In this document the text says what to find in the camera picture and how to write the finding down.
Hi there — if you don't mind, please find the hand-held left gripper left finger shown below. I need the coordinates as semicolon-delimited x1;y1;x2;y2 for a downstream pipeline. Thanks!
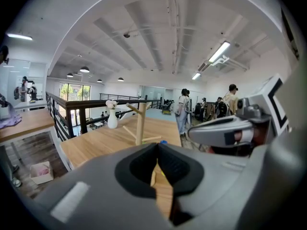
35;142;174;230

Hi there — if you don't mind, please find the white box with pink cloth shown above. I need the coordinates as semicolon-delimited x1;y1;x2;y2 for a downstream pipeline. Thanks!
29;161;54;185

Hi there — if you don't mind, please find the purple cloth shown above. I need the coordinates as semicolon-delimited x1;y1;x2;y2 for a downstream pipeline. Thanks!
0;99;23;129

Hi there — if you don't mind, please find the white table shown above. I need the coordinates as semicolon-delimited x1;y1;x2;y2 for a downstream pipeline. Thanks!
13;99;48;112

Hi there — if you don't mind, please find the white vase with flowers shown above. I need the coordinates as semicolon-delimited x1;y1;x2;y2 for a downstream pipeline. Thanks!
105;99;119;129

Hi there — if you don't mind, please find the black metal railing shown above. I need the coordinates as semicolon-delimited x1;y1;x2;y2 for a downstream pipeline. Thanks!
45;91;161;142

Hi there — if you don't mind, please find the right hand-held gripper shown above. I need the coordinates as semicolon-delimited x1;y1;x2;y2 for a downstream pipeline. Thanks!
188;73;291;153

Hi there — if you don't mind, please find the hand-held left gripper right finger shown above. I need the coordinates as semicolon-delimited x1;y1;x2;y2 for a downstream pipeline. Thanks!
158;126;307;230

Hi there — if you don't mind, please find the black yellow machine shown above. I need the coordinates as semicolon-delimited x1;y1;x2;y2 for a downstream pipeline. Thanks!
161;99;175;116

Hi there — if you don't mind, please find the wooden mug tree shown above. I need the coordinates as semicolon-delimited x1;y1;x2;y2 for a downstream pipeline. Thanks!
122;101;163;146

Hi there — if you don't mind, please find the wooden side table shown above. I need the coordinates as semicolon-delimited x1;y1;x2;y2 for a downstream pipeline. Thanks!
0;108;72;172

